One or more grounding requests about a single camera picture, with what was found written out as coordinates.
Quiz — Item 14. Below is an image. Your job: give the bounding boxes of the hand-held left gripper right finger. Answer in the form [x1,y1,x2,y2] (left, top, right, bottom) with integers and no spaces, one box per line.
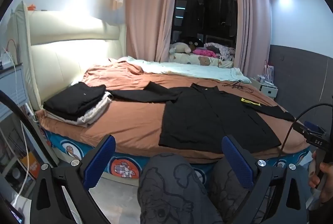
[221,135,309,224]

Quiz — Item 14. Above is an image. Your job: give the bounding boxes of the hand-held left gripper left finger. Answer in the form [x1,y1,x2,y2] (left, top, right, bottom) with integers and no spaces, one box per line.
[30,135,116,224]

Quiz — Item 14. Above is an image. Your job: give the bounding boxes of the large black jacket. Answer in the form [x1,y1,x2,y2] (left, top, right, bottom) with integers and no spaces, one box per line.
[109,83,296,154]

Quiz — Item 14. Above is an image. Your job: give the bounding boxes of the hanging dark clothes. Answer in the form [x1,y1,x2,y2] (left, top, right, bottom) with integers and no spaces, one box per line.
[182,0,238,39]

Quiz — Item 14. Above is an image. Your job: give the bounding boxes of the person's right hand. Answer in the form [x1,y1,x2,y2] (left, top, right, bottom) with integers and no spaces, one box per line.
[308,150,333,205]

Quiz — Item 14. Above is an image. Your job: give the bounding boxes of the bed with orange sheet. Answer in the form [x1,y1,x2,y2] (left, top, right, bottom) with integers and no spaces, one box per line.
[35,56,313,186]

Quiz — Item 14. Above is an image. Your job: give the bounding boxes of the folded white garment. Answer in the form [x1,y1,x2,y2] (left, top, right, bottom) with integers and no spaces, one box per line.
[45,91,113,128]

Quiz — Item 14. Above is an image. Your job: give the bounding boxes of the folded black garment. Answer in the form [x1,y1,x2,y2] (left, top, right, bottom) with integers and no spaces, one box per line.
[43,83,107,121]

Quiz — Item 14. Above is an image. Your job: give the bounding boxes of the white nightstand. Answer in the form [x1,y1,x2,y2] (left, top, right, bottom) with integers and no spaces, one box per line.
[251,75,278,99]

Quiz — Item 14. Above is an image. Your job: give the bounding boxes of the person's grey patterned pants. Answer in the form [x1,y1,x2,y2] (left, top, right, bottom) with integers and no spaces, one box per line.
[137,153,261,224]

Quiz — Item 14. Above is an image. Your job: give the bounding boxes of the cream padded headboard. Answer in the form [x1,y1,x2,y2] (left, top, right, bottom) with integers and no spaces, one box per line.
[6,1,127,111]

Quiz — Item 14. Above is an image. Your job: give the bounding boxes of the pale green blanket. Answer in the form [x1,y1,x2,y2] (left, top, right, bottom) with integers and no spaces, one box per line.
[117,56,251,84]

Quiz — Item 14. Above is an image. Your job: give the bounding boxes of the grey bedside cabinet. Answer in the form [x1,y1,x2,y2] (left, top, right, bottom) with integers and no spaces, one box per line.
[0,63,29,120]

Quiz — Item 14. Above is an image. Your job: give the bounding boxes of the bear print cushion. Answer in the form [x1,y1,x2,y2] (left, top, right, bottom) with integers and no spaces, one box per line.
[169,52,235,68]

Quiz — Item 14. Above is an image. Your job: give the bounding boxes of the floral patterned clothing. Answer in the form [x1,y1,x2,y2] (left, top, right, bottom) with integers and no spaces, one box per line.
[204,42,236,59]

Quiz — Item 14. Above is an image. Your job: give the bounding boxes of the pink cloth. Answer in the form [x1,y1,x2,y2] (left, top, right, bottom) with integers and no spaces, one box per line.
[193,48,217,58]

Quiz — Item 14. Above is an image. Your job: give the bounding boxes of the black plush toy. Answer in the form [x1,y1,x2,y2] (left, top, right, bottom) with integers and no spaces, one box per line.
[186,39,205,51]

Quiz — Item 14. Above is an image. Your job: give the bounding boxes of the cream plush toy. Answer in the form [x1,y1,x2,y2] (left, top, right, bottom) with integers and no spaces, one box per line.
[169,42,193,55]

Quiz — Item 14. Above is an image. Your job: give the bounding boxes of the pink curtain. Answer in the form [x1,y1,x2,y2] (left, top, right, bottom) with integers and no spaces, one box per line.
[125,0,179,64]
[235,0,272,77]

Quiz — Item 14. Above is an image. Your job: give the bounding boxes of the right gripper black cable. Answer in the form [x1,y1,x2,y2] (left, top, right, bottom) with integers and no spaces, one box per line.
[276,103,333,167]

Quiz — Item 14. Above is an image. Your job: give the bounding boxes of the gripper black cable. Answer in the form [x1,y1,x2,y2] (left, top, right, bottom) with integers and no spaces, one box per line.
[276,103,333,167]
[0,90,60,166]

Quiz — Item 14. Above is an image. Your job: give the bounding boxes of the thin black cable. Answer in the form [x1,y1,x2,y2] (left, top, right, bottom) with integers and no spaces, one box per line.
[224,79,254,93]

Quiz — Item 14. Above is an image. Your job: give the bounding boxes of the white charging cable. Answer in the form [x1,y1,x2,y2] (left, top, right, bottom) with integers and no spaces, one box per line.
[0,48,39,214]

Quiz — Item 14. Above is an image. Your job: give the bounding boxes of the white rack with red wire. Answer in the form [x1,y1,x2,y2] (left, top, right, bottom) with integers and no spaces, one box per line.
[263,60,275,84]

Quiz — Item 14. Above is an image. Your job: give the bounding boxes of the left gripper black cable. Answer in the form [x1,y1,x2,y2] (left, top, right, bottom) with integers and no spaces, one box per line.
[0,90,60,166]

